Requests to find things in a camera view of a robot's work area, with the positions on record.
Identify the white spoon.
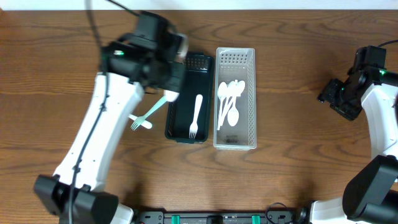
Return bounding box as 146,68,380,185
218,81,236,127
226,80,246,119
164,90,179,102

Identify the white plastic fork underneath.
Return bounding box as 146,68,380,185
129,114,152,130

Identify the white spoon bowl up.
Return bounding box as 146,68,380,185
218,82,228,129

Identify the mint green plastic fork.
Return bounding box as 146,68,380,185
136,96,167,124

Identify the white plastic fork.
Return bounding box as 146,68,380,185
189,94,203,139

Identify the white spoon bowl down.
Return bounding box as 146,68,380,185
227,96,239,127

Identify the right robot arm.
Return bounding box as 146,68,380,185
308,68,397,223

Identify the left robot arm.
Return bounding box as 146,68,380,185
34,41,188,223

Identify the black plastic basket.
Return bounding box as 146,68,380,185
165,52,215,144

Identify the clear plastic basket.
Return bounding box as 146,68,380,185
213,47,257,151

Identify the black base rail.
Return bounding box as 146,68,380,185
131,209,310,224

